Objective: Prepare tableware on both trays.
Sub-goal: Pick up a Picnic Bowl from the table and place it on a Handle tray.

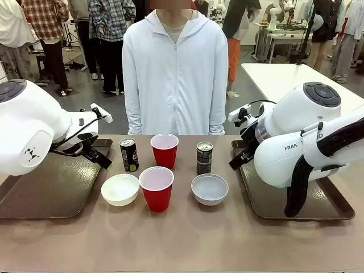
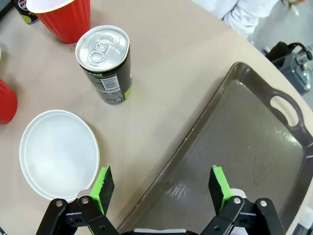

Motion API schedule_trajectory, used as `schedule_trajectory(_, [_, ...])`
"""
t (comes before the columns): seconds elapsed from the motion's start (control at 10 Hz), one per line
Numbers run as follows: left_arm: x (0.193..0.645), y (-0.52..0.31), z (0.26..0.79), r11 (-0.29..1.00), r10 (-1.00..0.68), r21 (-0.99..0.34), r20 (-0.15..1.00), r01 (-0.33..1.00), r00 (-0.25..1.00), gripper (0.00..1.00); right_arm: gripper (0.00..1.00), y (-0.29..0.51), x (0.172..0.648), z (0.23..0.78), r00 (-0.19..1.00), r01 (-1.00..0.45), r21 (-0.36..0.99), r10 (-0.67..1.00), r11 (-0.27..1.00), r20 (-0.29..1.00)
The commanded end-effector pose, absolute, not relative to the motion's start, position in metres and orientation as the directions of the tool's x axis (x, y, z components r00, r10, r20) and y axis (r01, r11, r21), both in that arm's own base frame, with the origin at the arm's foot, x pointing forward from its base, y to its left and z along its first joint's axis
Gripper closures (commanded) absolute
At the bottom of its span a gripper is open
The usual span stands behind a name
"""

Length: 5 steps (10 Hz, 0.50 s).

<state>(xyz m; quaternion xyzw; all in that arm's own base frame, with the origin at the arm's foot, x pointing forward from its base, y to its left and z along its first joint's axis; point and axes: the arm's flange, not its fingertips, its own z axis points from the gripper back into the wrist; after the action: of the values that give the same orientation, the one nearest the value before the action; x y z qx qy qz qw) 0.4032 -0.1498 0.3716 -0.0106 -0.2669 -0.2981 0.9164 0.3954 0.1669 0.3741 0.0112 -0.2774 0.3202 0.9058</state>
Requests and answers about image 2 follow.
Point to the steel thermos mug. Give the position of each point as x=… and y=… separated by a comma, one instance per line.
x=304, y=56

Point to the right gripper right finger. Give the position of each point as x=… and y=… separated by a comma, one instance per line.
x=221, y=191

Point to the black soda can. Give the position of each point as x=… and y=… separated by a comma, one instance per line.
x=105, y=49
x=24, y=14

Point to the brown plastic serving tray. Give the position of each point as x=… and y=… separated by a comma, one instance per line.
x=244, y=147

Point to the person in white hoodie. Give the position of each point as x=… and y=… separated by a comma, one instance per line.
x=239, y=14

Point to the red plastic cup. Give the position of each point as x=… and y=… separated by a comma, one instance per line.
x=7, y=102
x=66, y=24

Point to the white plastic bowl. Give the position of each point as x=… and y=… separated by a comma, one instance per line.
x=58, y=154

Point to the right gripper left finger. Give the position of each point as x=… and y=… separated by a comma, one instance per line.
x=97, y=195

